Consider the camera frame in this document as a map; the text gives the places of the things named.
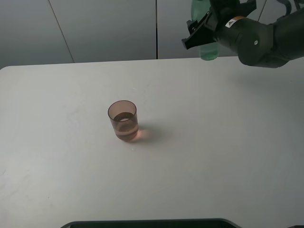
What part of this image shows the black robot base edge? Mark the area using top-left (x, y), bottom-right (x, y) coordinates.
top-left (63, 218), bottom-right (239, 228)

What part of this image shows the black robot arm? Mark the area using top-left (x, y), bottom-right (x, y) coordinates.
top-left (182, 0), bottom-right (304, 68)

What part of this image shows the pink translucent plastic cup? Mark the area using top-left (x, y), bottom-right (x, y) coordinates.
top-left (107, 100), bottom-right (139, 142)

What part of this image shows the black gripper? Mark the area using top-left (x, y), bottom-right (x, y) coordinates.
top-left (182, 0), bottom-right (257, 49)

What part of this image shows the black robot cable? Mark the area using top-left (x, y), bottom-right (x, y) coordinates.
top-left (276, 0), bottom-right (304, 16)

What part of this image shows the green transparent water bottle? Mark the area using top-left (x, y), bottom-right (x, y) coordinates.
top-left (191, 0), bottom-right (219, 60)

